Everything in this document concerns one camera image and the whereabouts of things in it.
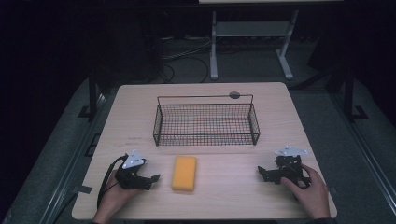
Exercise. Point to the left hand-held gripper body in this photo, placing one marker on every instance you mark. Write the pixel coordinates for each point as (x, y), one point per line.
(129, 180)

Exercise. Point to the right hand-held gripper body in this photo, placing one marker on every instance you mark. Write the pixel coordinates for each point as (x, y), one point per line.
(291, 168)

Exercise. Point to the yellow sponge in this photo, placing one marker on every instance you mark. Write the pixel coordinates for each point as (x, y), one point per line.
(184, 173)

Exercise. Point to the person's left hand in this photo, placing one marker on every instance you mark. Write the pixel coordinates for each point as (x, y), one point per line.
(114, 199)

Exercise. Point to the person's right hand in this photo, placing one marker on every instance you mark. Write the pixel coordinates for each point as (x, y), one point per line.
(313, 194)

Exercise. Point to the dark round table grommet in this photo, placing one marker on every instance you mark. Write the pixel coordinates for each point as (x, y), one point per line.
(234, 95)

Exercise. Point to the black metal stand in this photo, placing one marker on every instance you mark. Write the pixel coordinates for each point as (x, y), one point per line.
(349, 96)
(92, 96)

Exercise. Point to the grey metal floor rail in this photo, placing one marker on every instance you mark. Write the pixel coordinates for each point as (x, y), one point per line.
(364, 149)
(70, 158)

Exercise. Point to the white metal desk frame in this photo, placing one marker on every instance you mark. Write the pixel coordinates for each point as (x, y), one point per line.
(250, 29)

